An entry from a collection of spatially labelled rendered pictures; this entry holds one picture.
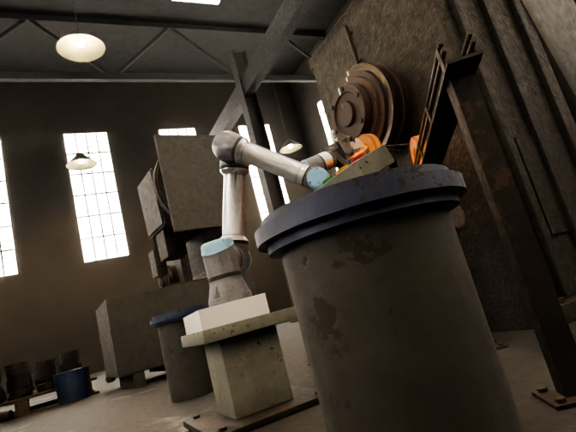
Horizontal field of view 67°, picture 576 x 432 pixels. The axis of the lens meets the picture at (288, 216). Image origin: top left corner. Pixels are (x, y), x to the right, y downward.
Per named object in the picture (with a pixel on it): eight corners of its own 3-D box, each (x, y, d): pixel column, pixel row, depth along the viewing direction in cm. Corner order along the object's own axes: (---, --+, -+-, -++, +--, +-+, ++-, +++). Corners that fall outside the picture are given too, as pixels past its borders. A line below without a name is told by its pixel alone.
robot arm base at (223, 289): (214, 306, 141) (207, 276, 143) (206, 311, 155) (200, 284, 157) (258, 295, 147) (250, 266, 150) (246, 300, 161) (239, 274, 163)
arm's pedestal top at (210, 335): (204, 345, 128) (201, 331, 129) (182, 348, 155) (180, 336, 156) (299, 317, 143) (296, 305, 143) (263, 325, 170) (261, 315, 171)
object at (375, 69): (358, 174, 234) (334, 95, 243) (417, 135, 193) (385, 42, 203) (348, 176, 231) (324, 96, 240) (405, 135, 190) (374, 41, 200)
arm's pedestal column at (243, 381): (214, 446, 117) (194, 347, 123) (183, 427, 152) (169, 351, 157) (338, 397, 136) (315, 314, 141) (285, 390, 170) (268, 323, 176)
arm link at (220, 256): (201, 280, 148) (193, 242, 151) (216, 280, 161) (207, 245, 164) (234, 270, 146) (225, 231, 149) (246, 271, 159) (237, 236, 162)
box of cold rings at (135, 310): (211, 358, 463) (195, 285, 478) (241, 356, 394) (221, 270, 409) (107, 389, 409) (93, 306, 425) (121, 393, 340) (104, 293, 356)
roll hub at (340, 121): (347, 152, 223) (332, 103, 228) (379, 126, 199) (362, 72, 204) (338, 153, 220) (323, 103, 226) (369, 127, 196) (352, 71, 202)
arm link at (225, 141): (211, 117, 158) (335, 165, 146) (221, 128, 169) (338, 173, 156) (197, 147, 157) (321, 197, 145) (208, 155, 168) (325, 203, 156)
